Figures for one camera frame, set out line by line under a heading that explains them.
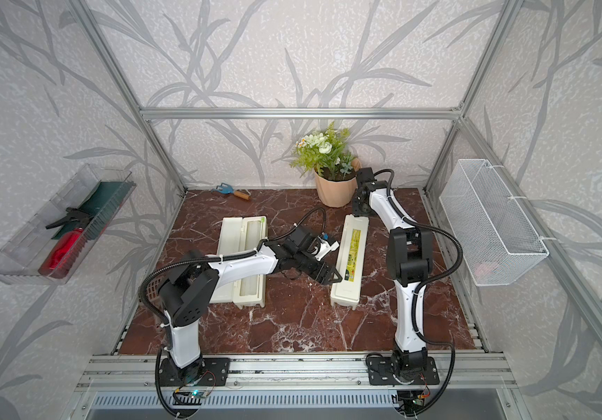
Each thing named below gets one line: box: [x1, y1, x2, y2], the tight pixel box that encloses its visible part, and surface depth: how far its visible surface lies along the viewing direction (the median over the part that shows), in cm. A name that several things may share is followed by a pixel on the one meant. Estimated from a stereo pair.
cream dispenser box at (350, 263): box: [329, 214, 369, 311], surface depth 88 cm
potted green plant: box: [289, 121, 363, 209], surface depth 104 cm
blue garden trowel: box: [210, 182, 252, 201], surface depth 122 cm
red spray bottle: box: [38, 207, 93, 279], surface depth 61 cm
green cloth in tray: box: [51, 181, 137, 241], surface depth 71 cm
